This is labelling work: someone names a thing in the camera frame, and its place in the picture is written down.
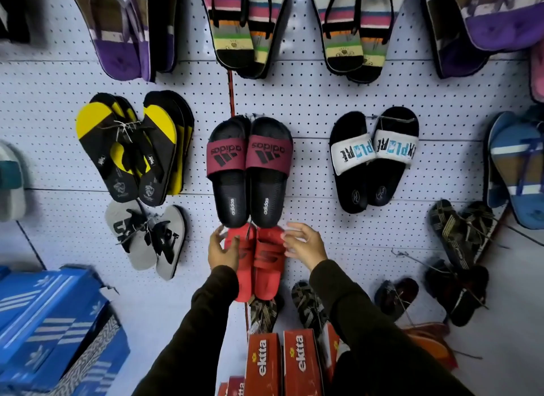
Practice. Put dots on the person's left fingers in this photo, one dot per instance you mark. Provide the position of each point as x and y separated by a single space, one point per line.
217 235

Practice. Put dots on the blue striped shoe box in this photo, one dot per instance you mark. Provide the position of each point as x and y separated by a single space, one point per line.
42 310

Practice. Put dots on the pink slipper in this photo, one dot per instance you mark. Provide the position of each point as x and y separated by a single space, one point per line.
538 74

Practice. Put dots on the yellow black flip-flop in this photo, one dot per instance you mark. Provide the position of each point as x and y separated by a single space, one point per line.
102 153
108 99
183 128
157 179

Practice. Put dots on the red shoe box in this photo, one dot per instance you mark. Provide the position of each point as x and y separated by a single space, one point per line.
302 364
333 349
231 387
263 366

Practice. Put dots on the person's right hand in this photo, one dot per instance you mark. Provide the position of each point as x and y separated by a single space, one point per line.
309 249

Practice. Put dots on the dark slipper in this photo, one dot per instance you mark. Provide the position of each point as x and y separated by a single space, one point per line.
12 13

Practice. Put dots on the person's left hand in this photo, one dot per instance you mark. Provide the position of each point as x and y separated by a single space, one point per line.
222 257

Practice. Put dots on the orange sandal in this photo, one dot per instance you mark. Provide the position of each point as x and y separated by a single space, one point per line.
431 342

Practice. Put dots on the dark brown sandal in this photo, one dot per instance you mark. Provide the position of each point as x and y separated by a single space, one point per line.
395 300

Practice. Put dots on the person's right forearm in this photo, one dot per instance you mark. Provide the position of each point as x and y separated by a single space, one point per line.
374 344

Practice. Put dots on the multicolour striped flip-flop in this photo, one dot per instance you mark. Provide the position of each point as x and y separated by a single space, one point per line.
229 38
342 43
265 21
376 47

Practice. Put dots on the person's left forearm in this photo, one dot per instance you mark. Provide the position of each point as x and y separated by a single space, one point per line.
199 336

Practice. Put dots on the purple striped slipper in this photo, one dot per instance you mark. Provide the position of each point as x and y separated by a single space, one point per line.
450 51
165 25
117 47
505 25

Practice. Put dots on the grey teal slide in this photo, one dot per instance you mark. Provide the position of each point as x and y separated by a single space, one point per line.
10 187

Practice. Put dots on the blue shoe box patterned side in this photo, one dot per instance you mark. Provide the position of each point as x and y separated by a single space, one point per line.
89 366

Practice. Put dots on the red vertical rail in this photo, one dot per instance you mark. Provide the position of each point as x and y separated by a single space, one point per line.
231 94

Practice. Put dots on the person's right fingers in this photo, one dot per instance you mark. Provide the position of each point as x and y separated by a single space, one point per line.
294 237

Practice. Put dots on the blue striped flip-flop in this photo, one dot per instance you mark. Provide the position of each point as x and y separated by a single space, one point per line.
496 187
525 183

